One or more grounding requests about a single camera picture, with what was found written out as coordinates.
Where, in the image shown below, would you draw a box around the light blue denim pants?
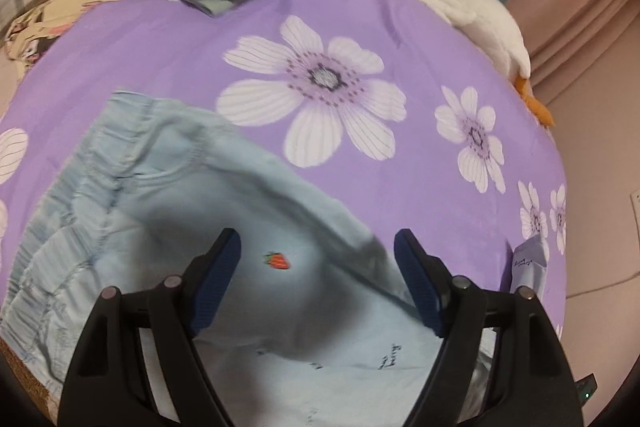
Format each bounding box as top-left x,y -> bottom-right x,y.
0,90 -> 501,427

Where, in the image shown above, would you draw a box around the purple floral bedsheet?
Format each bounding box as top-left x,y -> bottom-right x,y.
1,0 -> 566,327

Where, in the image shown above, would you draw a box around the cartoon print yellow cloth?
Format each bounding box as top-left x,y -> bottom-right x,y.
3,0 -> 117,79

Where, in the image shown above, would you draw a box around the pink curtain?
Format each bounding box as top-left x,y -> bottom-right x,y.
504,0 -> 640,103

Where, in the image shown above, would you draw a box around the white goose plush toy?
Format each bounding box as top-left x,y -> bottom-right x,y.
419,0 -> 554,127

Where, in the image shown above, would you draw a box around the white cable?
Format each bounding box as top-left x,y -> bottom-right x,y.
564,267 -> 640,301

